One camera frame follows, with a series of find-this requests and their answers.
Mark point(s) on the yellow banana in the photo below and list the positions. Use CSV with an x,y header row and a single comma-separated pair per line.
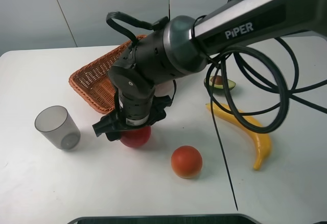
x,y
262,141

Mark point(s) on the halved avocado with pit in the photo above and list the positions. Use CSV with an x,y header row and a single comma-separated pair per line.
x,y
215,84

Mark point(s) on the grey translucent plastic cup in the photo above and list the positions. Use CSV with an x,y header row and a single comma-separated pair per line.
x,y
56,124

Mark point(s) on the orange tomato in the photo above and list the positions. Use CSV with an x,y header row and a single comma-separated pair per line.
x,y
186,162

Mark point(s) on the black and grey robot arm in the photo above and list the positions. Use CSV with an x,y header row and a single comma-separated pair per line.
x,y
173,48

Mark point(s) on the red apple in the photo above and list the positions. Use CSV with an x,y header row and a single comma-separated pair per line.
x,y
136,138

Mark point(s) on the orange wicker basket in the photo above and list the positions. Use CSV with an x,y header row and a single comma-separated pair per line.
x,y
92,84

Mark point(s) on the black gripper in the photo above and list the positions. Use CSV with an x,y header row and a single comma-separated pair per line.
x,y
131,113

